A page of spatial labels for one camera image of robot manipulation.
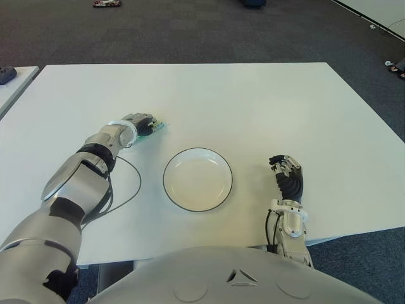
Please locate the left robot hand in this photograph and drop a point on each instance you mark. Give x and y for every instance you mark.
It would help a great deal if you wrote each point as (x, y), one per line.
(142, 122)

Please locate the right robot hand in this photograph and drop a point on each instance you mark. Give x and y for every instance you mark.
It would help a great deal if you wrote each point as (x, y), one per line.
(291, 183)

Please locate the green toothpaste tube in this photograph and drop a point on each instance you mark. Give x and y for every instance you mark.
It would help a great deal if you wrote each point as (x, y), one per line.
(161, 126)

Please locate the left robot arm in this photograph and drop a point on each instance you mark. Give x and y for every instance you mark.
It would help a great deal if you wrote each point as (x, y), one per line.
(76, 180)

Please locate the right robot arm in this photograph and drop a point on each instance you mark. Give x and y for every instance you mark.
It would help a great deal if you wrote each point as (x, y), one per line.
(292, 221)

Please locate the white plate with black rim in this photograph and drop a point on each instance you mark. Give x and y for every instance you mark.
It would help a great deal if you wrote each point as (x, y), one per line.
(197, 180)

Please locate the grey robot torso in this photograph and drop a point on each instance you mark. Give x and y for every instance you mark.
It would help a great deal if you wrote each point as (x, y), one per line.
(240, 278)

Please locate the neighbouring white table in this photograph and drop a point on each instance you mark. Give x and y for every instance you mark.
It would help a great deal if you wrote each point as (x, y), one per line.
(16, 95)

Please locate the black game controller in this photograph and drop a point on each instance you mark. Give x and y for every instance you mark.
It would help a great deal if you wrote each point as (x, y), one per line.
(7, 75)

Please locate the small white round floor item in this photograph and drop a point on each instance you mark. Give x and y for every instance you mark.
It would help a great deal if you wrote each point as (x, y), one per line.
(388, 63)

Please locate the grey table leg panel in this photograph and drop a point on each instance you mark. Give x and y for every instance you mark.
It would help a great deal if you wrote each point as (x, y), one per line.
(115, 277)

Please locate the grey trouser leg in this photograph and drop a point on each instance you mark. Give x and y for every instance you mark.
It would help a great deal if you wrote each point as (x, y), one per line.
(401, 64)

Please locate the white desk with black edge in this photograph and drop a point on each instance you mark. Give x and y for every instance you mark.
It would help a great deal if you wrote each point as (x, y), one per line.
(379, 11)

